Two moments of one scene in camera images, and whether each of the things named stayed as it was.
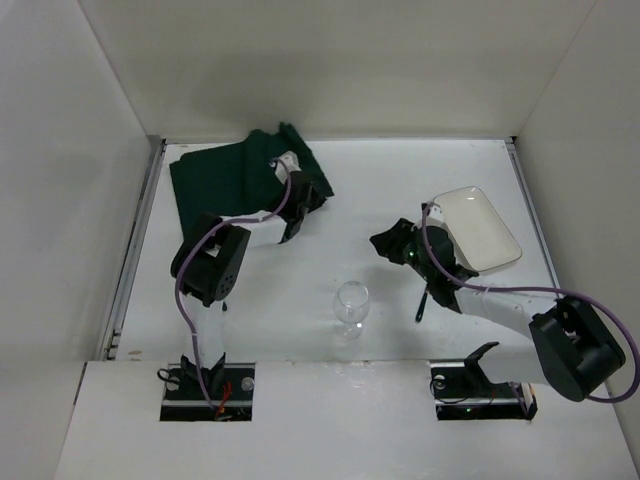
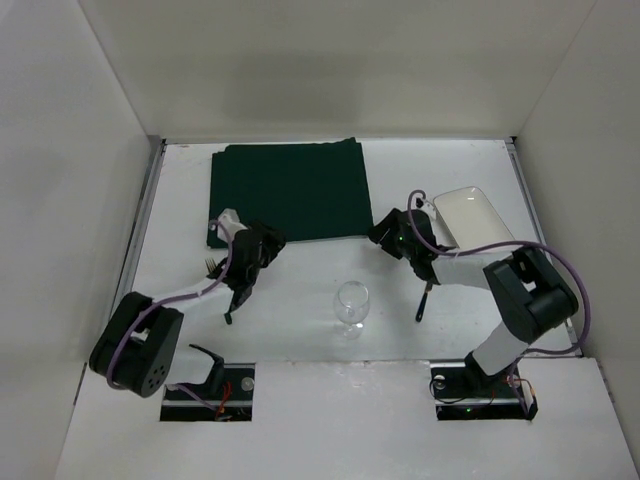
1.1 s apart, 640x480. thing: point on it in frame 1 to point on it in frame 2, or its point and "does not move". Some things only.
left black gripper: [304, 201] to [242, 281]
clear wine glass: [351, 306] does not move
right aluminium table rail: [535, 212] does not move
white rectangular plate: [480, 239] does not move
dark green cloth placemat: [238, 180] to [308, 189]
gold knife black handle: [420, 311] does not move
